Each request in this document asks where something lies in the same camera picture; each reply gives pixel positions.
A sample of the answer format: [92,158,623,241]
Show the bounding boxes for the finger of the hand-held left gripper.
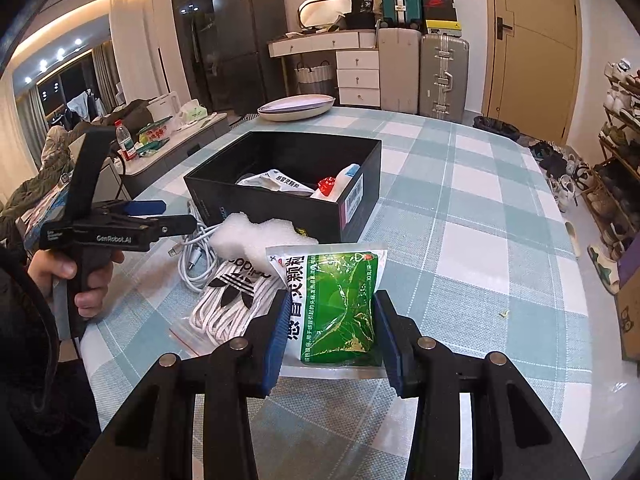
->
[100,207,197,238]
[95,199,167,218]

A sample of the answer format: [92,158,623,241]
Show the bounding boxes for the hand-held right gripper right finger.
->
[374,290,593,480]

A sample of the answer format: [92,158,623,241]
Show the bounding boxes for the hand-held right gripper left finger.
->
[87,290,293,480]

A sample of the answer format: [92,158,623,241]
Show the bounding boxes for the white charging cable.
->
[170,200,223,293]

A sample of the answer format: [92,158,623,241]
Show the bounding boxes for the black cardboard box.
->
[183,131,383,244]

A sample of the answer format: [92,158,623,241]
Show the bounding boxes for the green medicine packet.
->
[265,244,390,376]

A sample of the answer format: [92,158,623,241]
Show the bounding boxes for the white rope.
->
[169,257,281,358]

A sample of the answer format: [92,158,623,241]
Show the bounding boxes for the white bubble wrap piece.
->
[212,212,321,273]

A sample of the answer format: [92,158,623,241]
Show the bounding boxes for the white plush doll keychain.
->
[312,163,363,202]

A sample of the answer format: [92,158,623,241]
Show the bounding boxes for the person's left forearm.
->
[0,245,101,480]

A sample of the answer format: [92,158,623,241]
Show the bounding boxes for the person's left hand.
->
[27,247,126,318]

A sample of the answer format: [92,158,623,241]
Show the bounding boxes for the low grey cabinet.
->
[122,112,231,191]

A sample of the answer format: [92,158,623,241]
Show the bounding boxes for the red cap water bottle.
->
[115,120,137,162]

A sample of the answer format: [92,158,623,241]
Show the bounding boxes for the olive jacket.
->
[0,160,76,241]

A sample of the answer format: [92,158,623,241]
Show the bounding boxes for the green snack bag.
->
[137,117,173,148]

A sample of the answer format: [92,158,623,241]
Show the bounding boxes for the white kettle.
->
[147,91,181,121]

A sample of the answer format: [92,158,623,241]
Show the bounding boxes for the white plastic bag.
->
[177,100,208,123]

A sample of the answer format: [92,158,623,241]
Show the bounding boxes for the hanging clothes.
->
[67,90,106,123]

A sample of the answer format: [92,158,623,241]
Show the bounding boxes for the grey curtain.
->
[92,42,123,111]

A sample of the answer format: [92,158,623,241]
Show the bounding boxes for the purple oval plate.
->
[260,107,335,122]

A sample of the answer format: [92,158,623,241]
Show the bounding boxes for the white oval plate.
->
[257,95,336,116]

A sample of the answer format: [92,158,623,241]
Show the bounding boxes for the dark tall cabinet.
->
[169,0,236,116]

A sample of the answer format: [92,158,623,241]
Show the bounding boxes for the black refrigerator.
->
[212,0,286,116]

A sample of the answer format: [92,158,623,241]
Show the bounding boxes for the woven basket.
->
[295,60,335,98]

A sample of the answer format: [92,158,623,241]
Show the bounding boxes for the white slipper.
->
[565,220,583,258]

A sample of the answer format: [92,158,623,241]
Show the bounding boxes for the camouflage slipper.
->
[587,244,621,295]

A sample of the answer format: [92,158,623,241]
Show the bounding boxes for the white dresser with drawers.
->
[267,30,382,109]

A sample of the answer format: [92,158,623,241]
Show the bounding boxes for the pile of shoes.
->
[530,140,596,211]

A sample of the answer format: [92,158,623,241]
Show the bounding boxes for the dark round mat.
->
[472,116,521,141]

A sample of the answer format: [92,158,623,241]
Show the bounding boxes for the printed cardboard box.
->
[615,255,640,361]

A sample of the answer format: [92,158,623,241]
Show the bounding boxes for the oval mirror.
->
[298,0,351,30]

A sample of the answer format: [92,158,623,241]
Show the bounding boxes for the silver suitcase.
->
[419,35,470,123]

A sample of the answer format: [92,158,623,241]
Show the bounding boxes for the beige suitcase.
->
[376,27,422,115]

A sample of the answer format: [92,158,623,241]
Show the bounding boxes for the black bag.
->
[345,0,378,30]

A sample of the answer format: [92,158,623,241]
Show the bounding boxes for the wooden shoe rack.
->
[592,60,640,261]

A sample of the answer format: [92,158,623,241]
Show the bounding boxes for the beige door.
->
[487,0,583,146]

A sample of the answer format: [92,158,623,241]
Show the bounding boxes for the black and red shoe box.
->
[422,0,456,21]

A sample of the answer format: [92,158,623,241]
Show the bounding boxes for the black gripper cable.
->
[114,154,132,197]

